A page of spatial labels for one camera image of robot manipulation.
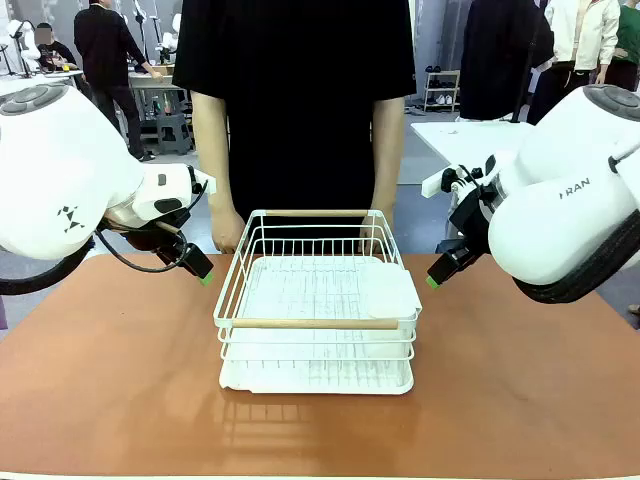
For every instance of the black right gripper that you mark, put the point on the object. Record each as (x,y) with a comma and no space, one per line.
(472,222)

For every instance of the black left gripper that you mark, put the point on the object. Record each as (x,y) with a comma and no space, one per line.
(167,235)

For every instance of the white plastic drain tray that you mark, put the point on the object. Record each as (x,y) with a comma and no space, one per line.
(320,377)

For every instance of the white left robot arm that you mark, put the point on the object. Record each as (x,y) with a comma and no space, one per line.
(55,165)

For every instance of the person's right forearm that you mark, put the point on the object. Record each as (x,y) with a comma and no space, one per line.
(210,150)

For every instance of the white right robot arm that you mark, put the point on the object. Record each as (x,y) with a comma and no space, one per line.
(565,210)

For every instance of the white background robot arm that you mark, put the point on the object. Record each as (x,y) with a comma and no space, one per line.
(22,45)
(172,35)

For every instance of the person's left forearm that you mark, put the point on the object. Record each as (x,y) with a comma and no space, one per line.
(387,150)

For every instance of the person's right hand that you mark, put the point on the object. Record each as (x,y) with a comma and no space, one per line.
(227,232)

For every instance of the person's left hand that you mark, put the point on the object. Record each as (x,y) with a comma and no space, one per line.
(380,225)

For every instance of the black stool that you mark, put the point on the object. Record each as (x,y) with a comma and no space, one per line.
(447,247)

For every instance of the white side table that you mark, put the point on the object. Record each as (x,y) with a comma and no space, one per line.
(465,140)

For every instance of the grey step stool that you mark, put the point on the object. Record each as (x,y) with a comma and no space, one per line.
(174,134)

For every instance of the wooden shoe rack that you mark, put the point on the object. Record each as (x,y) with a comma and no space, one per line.
(441,92)

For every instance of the white background work table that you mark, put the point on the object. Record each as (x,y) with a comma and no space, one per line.
(150,82)

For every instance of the person's black T-shirt torso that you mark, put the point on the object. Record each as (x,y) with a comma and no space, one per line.
(300,100)

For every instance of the black stand pole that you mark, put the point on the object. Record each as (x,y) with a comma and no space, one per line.
(525,90)

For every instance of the bystander in black coat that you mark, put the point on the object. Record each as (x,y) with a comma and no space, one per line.
(500,60)

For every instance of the standing man in black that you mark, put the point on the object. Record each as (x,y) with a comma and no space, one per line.
(107,60)

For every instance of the seated person in black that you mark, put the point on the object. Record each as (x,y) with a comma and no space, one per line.
(52,50)

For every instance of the bystander in white jacket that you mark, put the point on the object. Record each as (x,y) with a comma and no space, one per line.
(585,35)

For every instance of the bystander in green top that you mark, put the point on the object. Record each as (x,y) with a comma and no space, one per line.
(627,45)

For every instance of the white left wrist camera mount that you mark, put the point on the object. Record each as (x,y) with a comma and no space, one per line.
(167,190)

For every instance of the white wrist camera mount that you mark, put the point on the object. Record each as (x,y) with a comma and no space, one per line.
(167,190)
(440,182)

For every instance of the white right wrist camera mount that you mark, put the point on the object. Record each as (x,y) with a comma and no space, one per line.
(440,182)

